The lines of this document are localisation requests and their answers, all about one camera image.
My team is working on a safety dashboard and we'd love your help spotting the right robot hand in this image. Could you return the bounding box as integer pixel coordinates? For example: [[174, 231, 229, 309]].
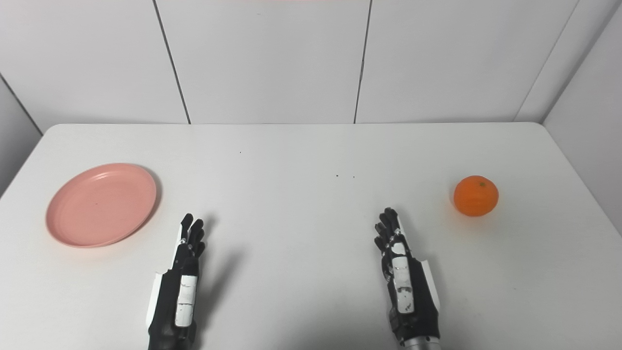
[[374, 208, 442, 347]]

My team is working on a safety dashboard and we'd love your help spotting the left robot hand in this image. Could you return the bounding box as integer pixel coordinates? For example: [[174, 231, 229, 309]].
[[146, 213, 207, 350]]

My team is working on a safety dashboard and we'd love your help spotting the pink round plate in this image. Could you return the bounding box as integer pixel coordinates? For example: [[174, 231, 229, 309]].
[[46, 163, 157, 248]]

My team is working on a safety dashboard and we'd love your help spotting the orange fruit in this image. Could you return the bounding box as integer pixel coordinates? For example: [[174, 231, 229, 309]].
[[453, 175, 500, 217]]

